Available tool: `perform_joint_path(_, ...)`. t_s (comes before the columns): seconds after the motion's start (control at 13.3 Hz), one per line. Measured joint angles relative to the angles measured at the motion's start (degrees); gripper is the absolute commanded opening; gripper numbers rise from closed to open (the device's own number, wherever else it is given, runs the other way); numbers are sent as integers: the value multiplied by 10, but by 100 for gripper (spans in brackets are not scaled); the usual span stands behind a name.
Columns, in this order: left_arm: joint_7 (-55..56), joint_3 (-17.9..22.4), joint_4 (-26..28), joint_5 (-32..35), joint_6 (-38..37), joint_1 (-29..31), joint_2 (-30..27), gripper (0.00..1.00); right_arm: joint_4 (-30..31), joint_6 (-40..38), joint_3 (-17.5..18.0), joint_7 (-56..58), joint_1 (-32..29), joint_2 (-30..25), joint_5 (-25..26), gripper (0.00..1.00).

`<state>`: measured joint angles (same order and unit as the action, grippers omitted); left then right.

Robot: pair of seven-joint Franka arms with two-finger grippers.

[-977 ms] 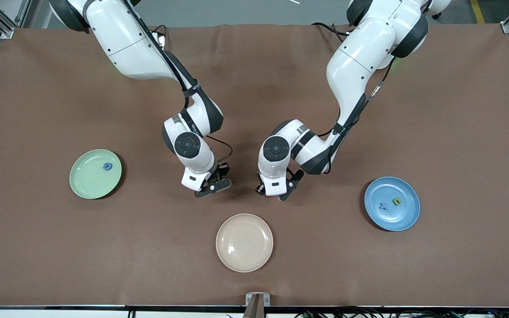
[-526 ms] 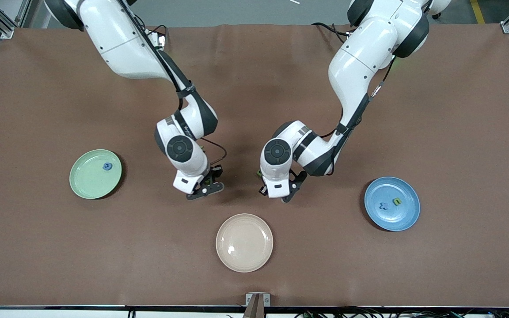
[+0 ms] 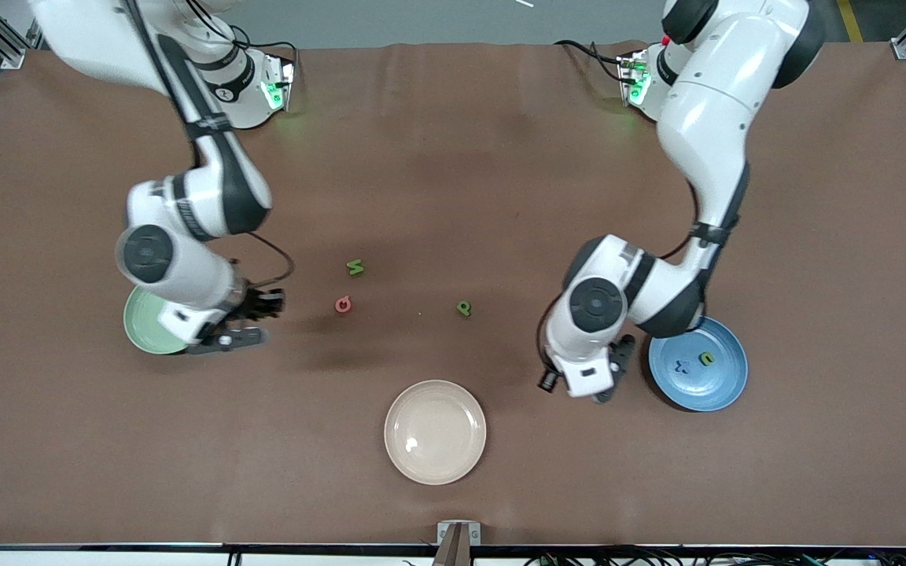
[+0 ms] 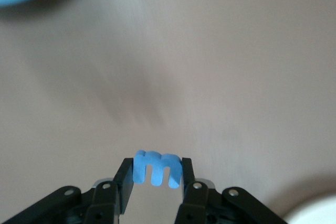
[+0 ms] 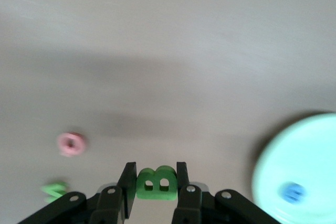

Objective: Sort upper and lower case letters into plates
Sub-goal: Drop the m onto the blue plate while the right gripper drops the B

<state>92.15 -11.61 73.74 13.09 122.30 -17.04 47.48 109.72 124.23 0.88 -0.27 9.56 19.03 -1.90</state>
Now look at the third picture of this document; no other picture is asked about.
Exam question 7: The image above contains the light green plate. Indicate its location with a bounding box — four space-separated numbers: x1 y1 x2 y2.
123 285 194 356

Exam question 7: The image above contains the blue plate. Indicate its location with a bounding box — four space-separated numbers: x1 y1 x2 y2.
648 316 749 413

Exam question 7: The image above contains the beige plate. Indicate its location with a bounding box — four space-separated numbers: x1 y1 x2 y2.
384 380 488 486

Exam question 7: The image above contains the brown table cover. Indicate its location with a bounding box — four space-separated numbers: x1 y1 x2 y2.
0 41 906 547

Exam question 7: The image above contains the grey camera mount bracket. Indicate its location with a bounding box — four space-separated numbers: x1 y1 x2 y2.
433 520 482 566

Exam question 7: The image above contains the grey base connector bracket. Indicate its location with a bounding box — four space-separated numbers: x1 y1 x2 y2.
617 49 662 108
260 49 298 112

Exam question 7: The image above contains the white table edge rail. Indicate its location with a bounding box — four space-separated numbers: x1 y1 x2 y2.
0 542 906 566

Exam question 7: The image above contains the black base cable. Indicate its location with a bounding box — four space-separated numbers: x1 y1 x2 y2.
554 39 628 83
229 35 300 60

